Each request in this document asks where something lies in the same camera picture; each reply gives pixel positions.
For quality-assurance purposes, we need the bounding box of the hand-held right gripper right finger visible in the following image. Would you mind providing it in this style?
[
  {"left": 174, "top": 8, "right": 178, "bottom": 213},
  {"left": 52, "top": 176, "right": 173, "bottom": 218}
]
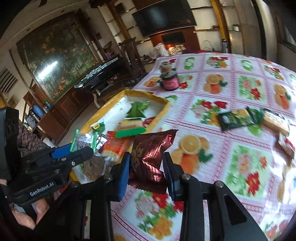
[{"left": 162, "top": 152, "right": 269, "bottom": 241}]

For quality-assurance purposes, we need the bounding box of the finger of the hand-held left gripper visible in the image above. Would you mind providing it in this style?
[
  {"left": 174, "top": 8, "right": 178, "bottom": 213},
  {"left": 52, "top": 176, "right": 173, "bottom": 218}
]
[
  {"left": 22, "top": 143, "right": 78, "bottom": 166},
  {"left": 35, "top": 146, "right": 94, "bottom": 172}
]

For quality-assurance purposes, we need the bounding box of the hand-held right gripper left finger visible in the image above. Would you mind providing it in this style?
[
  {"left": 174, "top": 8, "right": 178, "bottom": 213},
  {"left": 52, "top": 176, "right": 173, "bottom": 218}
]
[{"left": 69, "top": 152, "right": 132, "bottom": 241}]

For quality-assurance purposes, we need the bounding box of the maroon snack packet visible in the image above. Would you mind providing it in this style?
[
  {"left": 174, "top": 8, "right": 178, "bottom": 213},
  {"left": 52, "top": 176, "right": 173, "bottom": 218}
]
[{"left": 128, "top": 130, "right": 179, "bottom": 194}]

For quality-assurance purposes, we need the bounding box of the orange cracker packet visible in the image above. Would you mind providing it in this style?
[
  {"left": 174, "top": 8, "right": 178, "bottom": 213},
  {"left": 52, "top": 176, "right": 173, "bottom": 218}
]
[{"left": 98, "top": 131, "right": 130, "bottom": 163}]

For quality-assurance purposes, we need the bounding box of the yellow green cracker packet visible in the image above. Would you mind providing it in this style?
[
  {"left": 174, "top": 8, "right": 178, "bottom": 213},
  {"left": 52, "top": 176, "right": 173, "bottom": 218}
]
[{"left": 116, "top": 118, "right": 147, "bottom": 139}]

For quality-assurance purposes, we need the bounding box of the red black-label snack packet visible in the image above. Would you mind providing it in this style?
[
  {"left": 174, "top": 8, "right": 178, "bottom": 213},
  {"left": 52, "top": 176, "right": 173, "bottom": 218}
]
[{"left": 142, "top": 116, "right": 158, "bottom": 128}]

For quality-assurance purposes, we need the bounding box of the yellow-rimmed white box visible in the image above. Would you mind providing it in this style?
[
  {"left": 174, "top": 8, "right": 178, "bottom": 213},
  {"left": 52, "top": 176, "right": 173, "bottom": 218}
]
[{"left": 70, "top": 90, "right": 171, "bottom": 183}]

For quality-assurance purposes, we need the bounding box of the green triangular snack packet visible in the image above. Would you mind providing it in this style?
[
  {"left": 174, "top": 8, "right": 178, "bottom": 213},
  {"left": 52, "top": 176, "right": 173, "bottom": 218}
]
[{"left": 126, "top": 101, "right": 151, "bottom": 118}]

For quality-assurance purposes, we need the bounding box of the person's left hand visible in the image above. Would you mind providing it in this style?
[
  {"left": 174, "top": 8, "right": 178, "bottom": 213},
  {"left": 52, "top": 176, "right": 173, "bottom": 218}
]
[{"left": 8, "top": 197, "right": 50, "bottom": 230}]

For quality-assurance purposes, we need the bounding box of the patterned brown cloth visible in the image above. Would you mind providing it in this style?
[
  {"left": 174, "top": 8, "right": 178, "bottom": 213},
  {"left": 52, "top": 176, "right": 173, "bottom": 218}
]
[{"left": 17, "top": 123, "right": 58, "bottom": 158}]

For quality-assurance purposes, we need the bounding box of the wooden sideboard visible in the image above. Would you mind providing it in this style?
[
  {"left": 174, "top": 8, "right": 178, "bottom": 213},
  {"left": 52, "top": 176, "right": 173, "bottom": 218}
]
[{"left": 23, "top": 83, "right": 97, "bottom": 144}]

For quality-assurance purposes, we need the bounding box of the blue jug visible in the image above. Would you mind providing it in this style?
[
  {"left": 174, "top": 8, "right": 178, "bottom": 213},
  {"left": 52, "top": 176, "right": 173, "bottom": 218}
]
[{"left": 32, "top": 104, "right": 45, "bottom": 116}]

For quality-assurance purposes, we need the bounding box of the floral fruit print tablecloth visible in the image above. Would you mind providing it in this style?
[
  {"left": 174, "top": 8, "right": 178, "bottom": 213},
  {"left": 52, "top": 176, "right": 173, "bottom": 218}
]
[{"left": 83, "top": 53, "right": 296, "bottom": 241}]

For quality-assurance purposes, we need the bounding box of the dark green snack packet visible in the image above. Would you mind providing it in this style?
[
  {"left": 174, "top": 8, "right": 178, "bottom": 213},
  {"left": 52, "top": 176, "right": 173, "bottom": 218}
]
[{"left": 218, "top": 107, "right": 264, "bottom": 131}]

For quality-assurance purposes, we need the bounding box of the black table with tiles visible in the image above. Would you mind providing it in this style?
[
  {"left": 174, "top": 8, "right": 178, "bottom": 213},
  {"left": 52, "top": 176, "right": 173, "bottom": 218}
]
[{"left": 74, "top": 57, "right": 130, "bottom": 109}]

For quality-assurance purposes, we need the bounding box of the red-lidded jam jar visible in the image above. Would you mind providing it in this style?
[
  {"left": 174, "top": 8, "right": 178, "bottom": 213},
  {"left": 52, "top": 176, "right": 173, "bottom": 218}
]
[{"left": 159, "top": 61, "right": 179, "bottom": 91}]

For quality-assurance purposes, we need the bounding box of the dark wooden chair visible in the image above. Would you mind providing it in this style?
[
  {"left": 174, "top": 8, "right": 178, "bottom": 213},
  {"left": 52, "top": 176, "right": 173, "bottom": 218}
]
[{"left": 118, "top": 38, "right": 145, "bottom": 77}]

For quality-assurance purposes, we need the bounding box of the clear cracker packet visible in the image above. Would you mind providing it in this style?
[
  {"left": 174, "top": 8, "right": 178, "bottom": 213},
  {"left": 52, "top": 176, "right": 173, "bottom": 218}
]
[{"left": 262, "top": 109, "right": 290, "bottom": 136}]

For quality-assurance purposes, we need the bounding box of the small white red packet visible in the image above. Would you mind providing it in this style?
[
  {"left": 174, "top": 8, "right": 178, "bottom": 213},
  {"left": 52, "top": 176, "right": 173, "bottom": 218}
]
[{"left": 277, "top": 134, "right": 296, "bottom": 158}]

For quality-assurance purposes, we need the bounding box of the stack of white boxes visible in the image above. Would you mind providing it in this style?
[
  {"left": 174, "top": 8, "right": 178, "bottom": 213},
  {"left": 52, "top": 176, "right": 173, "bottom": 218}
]
[{"left": 168, "top": 44, "right": 186, "bottom": 56}]

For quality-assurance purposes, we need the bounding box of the white plastic bag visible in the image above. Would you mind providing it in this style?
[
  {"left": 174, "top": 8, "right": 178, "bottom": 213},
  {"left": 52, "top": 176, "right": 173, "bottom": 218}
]
[{"left": 154, "top": 44, "right": 169, "bottom": 57}]

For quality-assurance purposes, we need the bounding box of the black flat television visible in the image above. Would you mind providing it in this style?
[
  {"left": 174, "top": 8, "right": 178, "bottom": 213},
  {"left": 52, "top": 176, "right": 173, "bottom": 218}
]
[{"left": 132, "top": 0, "right": 197, "bottom": 37}]

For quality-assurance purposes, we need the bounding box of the yellow pillar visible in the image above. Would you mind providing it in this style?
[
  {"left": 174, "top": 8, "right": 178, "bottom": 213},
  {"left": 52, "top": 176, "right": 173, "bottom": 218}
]
[{"left": 211, "top": 0, "right": 232, "bottom": 54}]

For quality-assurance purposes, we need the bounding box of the tall white air conditioner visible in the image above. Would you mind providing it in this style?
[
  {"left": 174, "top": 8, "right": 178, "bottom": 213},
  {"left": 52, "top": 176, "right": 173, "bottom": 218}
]
[{"left": 251, "top": 0, "right": 280, "bottom": 61}]

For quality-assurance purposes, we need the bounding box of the large floral wall painting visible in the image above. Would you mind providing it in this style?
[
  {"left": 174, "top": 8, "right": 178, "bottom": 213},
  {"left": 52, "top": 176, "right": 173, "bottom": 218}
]
[{"left": 16, "top": 11, "right": 100, "bottom": 102}]

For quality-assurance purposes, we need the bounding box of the red-brown television wall panel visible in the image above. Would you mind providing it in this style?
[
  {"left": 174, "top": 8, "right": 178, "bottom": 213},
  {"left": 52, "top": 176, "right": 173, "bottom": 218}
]
[{"left": 149, "top": 27, "right": 200, "bottom": 55}]

